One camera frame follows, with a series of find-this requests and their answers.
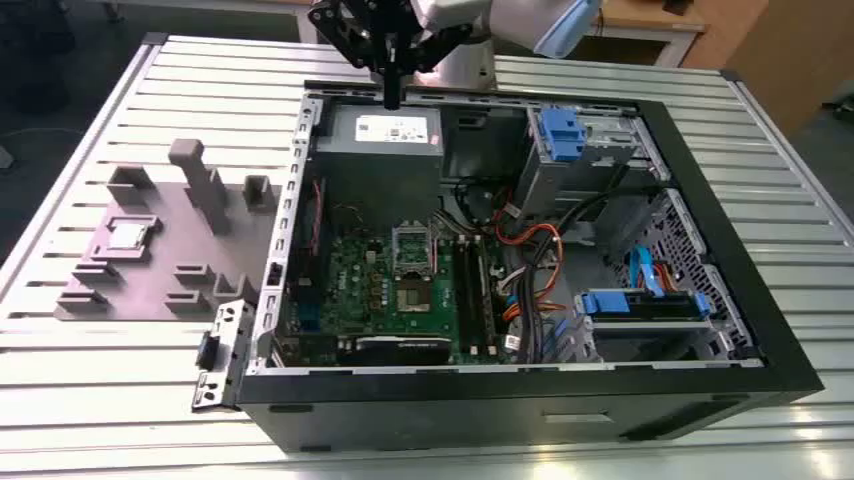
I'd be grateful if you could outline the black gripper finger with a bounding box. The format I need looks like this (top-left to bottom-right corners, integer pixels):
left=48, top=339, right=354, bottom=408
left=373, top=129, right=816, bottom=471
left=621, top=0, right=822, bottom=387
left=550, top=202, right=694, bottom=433
left=393, top=24, right=478, bottom=111
left=307, top=0, right=397, bottom=111

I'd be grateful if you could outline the silver CPU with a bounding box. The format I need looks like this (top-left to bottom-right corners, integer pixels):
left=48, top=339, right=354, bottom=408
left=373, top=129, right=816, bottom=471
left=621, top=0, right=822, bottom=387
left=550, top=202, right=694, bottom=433
left=106, top=223, right=150, bottom=250

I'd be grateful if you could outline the blue plastic drive carrier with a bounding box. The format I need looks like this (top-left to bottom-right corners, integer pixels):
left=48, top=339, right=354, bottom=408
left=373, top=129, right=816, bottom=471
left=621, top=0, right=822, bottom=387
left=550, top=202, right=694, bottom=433
left=541, top=107, right=589, bottom=164

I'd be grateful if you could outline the grey power supply unit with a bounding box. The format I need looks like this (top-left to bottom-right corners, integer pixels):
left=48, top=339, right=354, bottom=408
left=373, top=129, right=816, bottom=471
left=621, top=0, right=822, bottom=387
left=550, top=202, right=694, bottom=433
left=310, top=103, right=446, bottom=229

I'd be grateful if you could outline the tall silver drive cage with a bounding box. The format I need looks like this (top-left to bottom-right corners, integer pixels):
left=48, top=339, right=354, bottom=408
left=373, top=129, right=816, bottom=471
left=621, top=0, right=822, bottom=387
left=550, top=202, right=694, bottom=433
left=517, top=104, right=673, bottom=221

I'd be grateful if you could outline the metal socket cover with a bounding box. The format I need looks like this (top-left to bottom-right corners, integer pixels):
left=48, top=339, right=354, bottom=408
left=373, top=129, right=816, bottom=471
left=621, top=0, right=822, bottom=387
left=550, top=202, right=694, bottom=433
left=390, top=220, right=439, bottom=279

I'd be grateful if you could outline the black RAM slot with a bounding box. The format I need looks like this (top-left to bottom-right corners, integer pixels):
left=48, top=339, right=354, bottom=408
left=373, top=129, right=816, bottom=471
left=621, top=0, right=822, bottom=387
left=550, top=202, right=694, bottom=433
left=459, top=235, right=483, bottom=354
left=470, top=235, right=494, bottom=353
left=477, top=235, right=501, bottom=353
left=453, top=235, right=477, bottom=354

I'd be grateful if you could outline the grey parts rack plate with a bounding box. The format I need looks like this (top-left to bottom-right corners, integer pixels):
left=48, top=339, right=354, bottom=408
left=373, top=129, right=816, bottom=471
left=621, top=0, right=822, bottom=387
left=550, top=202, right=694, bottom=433
left=52, top=138, right=286, bottom=322

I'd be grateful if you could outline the wooden cabinet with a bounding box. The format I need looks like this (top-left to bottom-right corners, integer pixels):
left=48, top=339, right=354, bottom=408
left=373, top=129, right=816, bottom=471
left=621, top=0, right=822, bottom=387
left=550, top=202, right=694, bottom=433
left=681, top=0, right=854, bottom=137

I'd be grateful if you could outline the green motherboard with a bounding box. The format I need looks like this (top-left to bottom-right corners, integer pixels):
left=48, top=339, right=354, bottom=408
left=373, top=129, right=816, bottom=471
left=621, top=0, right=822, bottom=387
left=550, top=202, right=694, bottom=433
left=278, top=219, right=519, bottom=366

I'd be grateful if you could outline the blue board connector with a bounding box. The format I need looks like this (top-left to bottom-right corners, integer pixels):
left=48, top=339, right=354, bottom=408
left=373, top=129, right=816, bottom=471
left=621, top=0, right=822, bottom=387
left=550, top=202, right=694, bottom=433
left=298, top=303, right=326, bottom=335

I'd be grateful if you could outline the hard disk in blue carrier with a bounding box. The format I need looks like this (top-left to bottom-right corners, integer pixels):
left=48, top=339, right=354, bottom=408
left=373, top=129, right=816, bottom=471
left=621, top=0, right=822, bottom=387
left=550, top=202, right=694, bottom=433
left=574, top=289, right=710, bottom=322

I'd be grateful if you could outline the black graphics card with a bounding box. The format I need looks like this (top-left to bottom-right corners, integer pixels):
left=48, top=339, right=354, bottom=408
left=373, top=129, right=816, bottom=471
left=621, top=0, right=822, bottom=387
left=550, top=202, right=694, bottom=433
left=337, top=333, right=453, bottom=366

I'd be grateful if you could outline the low silver disk bay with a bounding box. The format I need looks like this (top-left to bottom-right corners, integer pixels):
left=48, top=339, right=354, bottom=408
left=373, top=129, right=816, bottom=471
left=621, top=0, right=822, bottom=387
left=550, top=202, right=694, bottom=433
left=573, top=287, right=762, bottom=364

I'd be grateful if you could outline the black open PC case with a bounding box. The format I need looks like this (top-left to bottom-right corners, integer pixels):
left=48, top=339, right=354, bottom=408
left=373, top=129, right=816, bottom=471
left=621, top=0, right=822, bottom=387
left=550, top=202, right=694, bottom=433
left=237, top=78, right=826, bottom=455

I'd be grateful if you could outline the wooden desk white frame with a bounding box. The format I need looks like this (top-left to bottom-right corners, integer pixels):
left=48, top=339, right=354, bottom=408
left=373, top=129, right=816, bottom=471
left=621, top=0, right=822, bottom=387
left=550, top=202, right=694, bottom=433
left=293, top=0, right=710, bottom=69

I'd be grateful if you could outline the orange wire bundle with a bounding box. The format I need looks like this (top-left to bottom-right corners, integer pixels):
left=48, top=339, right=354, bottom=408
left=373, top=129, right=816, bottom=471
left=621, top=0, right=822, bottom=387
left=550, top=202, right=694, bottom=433
left=497, top=223, right=569, bottom=321

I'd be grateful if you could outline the black cable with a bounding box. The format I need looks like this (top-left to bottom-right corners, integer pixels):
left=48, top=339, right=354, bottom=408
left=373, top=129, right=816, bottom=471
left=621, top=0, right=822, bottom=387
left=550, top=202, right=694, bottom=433
left=517, top=164, right=669, bottom=364

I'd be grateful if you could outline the blue flat data wire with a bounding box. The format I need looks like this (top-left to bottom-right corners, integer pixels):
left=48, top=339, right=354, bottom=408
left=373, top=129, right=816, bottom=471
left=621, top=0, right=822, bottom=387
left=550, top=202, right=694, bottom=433
left=626, top=245, right=669, bottom=299

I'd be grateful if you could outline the grey rear slot bracket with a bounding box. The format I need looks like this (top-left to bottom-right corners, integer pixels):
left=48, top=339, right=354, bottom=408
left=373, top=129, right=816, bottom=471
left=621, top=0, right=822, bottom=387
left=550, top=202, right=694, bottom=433
left=191, top=298, right=259, bottom=414

